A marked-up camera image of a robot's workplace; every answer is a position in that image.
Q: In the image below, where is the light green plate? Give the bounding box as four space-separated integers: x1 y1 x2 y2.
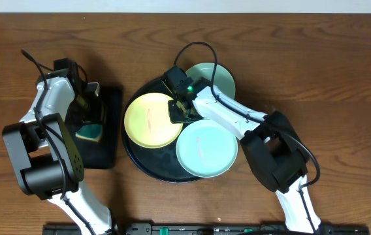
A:
185 63 236 99
176 119 238 178

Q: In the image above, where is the black rectangular tray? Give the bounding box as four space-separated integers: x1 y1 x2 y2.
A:
65 85 123 169

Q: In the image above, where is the black round tray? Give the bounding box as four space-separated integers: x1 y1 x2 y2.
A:
122 78 201 183

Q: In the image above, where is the yellow plate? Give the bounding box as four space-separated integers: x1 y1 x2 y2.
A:
123 93 183 149

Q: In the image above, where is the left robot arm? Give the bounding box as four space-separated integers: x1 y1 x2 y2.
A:
2 77 112 234

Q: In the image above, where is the green yellow sponge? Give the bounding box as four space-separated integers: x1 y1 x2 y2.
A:
75 124 103 142

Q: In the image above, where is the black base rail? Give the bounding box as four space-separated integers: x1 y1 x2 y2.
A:
41 221 370 235

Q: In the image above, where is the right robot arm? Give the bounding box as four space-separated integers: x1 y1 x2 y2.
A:
162 78 321 234

